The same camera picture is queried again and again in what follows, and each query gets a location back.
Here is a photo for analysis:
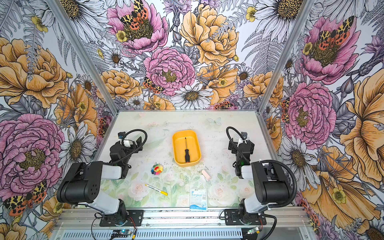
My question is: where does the black handled screwdriver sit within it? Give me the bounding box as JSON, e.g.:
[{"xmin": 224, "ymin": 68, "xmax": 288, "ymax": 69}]
[{"xmin": 185, "ymin": 138, "xmax": 190, "ymax": 163}]

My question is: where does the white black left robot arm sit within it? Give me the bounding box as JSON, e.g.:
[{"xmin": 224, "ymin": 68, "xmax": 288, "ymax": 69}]
[{"xmin": 57, "ymin": 137, "xmax": 143, "ymax": 226}]

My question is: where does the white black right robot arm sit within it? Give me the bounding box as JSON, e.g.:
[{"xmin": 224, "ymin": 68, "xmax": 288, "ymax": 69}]
[{"xmin": 224, "ymin": 138, "xmax": 293, "ymax": 226}]

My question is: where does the yellow plastic bin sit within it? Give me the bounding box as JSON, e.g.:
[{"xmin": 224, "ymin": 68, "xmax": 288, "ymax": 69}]
[{"xmin": 172, "ymin": 130, "xmax": 202, "ymax": 168}]

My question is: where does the colourful round toy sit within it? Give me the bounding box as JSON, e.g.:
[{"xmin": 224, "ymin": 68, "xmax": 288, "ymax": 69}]
[{"xmin": 151, "ymin": 164, "xmax": 164, "ymax": 175}]

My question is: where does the pink eraser block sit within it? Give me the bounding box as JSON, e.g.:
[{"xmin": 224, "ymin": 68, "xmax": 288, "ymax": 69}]
[{"xmin": 201, "ymin": 170, "xmax": 212, "ymax": 182}]

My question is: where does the white yellow pen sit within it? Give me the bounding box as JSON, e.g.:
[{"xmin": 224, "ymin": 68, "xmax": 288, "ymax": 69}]
[{"xmin": 145, "ymin": 184, "xmax": 168, "ymax": 196}]

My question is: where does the blue white surgical box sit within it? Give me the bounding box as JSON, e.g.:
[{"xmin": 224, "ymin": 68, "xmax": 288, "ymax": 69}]
[{"xmin": 190, "ymin": 189, "xmax": 208, "ymax": 212}]

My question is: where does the green circuit board left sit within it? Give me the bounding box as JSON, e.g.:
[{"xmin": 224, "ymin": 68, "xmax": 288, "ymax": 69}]
[{"xmin": 111, "ymin": 229, "xmax": 135, "ymax": 239}]

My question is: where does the green circuit board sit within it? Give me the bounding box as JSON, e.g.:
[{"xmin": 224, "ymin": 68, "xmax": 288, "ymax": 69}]
[
  {"xmin": 111, "ymin": 229, "xmax": 135, "ymax": 239},
  {"xmin": 247, "ymin": 227, "xmax": 260, "ymax": 235}
]

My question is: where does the green circuit board right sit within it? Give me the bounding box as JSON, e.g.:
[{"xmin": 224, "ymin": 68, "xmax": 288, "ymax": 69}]
[{"xmin": 247, "ymin": 227, "xmax": 260, "ymax": 235}]

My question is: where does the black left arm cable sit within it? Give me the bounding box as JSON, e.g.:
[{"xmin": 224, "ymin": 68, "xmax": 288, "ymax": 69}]
[{"xmin": 107, "ymin": 128, "xmax": 148, "ymax": 166}]

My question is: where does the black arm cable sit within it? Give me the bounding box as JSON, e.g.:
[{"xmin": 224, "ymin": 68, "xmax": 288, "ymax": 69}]
[
  {"xmin": 107, "ymin": 128, "xmax": 148, "ymax": 166},
  {"xmin": 225, "ymin": 126, "xmax": 298, "ymax": 240}
]

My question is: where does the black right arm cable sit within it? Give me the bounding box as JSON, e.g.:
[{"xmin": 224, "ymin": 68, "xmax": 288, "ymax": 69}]
[{"xmin": 225, "ymin": 126, "xmax": 298, "ymax": 240}]

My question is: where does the aluminium front rail base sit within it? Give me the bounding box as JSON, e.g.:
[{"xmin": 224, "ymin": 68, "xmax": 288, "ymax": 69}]
[{"xmin": 54, "ymin": 206, "xmax": 311, "ymax": 231}]

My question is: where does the white slotted cable duct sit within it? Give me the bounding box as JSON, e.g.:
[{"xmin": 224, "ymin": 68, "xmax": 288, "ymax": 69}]
[{"xmin": 55, "ymin": 228, "xmax": 243, "ymax": 240}]

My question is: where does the aluminium corner post right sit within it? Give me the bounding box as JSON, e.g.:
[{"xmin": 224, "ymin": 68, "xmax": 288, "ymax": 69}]
[{"xmin": 258, "ymin": 0, "xmax": 315, "ymax": 114}]

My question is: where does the aluminium corner post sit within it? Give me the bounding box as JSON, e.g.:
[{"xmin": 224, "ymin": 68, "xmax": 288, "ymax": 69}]
[
  {"xmin": 47, "ymin": 1, "xmax": 119, "ymax": 117},
  {"xmin": 258, "ymin": 0, "xmax": 315, "ymax": 114}
]

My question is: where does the aluminium corner post left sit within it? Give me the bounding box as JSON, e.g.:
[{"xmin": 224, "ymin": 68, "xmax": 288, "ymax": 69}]
[{"xmin": 47, "ymin": 1, "xmax": 119, "ymax": 117}]

